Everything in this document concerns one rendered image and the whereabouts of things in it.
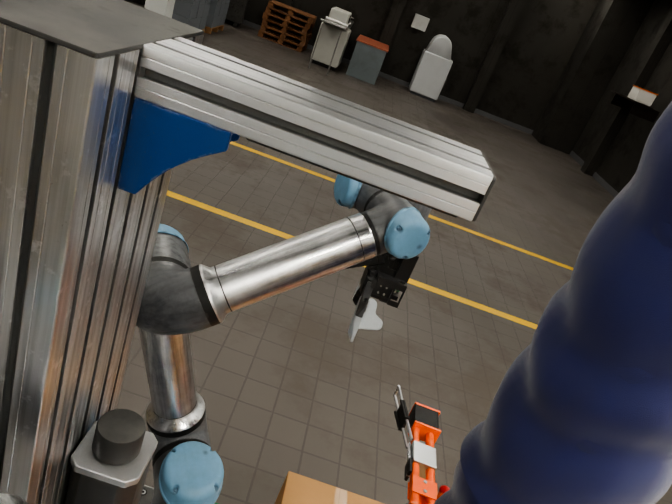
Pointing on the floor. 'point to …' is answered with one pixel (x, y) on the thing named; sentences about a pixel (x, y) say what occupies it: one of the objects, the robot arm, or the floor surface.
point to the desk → (367, 59)
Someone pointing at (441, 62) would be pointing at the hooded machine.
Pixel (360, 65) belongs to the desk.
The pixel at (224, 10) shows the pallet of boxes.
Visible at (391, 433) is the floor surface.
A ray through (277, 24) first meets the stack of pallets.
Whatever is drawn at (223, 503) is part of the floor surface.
